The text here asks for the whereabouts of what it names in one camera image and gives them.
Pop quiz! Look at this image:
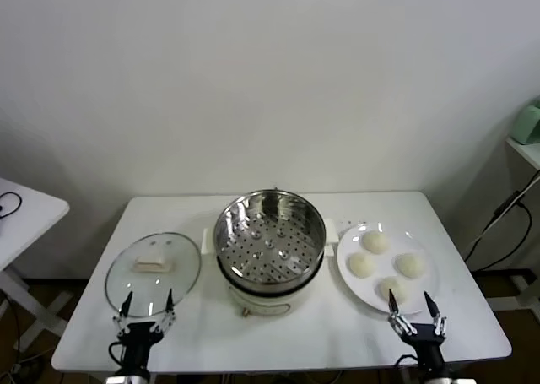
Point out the white wall cable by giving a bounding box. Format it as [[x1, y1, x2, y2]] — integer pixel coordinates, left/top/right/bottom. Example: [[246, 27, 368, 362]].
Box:
[[480, 177, 540, 235]]

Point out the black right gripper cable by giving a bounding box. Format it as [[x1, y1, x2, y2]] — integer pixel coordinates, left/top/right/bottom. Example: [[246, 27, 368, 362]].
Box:
[[394, 353, 423, 368]]

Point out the stainless steel steamer basket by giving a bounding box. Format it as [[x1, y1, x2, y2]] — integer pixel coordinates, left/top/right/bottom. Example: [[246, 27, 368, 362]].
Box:
[[201, 188, 340, 287]]

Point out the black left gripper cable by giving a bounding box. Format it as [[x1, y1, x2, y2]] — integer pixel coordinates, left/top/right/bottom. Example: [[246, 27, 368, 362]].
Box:
[[108, 341, 127, 370]]

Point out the thin black cable loop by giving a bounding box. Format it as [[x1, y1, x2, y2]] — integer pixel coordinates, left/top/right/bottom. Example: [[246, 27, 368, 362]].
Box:
[[0, 192, 23, 220]]

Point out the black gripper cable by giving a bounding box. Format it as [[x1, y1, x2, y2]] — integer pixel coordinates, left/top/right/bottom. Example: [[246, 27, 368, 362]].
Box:
[[394, 353, 423, 368], [108, 341, 127, 370]]

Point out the round glass pot lid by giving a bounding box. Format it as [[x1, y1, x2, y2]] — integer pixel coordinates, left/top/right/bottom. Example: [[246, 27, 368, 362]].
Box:
[[104, 230, 203, 319]]

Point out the white steamed baozi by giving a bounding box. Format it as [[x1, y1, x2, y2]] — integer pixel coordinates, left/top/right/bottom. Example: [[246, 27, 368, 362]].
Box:
[[348, 252, 376, 280], [361, 230, 390, 255], [376, 276, 411, 307], [394, 251, 428, 280]]

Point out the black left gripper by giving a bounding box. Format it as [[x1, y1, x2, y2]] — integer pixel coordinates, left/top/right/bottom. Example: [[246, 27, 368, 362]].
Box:
[[112, 289, 176, 375]]

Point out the white side table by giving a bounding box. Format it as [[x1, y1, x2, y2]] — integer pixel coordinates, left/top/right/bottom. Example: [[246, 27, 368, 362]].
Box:
[[0, 176, 71, 354]]

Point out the round white plate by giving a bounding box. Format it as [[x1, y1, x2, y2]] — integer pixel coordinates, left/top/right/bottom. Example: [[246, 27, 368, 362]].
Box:
[[336, 221, 441, 316]]

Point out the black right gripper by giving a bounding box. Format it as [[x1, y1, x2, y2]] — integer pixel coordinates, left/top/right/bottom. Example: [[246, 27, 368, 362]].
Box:
[[387, 289, 448, 372]]

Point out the white shelf stand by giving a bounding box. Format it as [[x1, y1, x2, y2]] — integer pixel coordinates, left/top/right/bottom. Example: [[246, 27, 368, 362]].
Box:
[[484, 137, 540, 317]]

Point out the black power cable with adapter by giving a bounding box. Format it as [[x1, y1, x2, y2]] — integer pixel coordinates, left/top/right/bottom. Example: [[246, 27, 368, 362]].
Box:
[[462, 188, 533, 273]]

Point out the pale green appliance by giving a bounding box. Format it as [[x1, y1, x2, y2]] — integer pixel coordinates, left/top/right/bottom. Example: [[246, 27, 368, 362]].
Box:
[[516, 98, 540, 145]]

